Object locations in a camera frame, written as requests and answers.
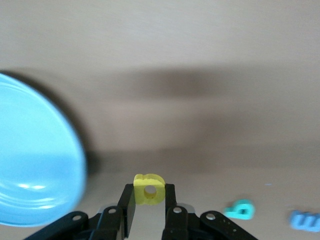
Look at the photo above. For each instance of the teal foam letter b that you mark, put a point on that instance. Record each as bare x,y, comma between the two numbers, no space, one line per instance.
232,212

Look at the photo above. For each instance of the blue round plate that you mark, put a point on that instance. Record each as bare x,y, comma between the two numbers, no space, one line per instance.
37,150

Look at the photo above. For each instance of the yellow foam letter a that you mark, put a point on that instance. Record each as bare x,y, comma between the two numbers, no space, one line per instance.
140,192

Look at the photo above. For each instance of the brown table cover sheet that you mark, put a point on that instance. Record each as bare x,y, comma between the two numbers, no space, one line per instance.
175,50

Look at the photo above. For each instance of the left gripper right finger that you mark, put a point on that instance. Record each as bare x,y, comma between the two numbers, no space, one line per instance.
171,197

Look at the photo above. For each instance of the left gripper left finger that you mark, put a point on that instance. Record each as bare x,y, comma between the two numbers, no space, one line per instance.
125,197

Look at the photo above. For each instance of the blue foam letter m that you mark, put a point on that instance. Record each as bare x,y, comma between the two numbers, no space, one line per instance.
300,221

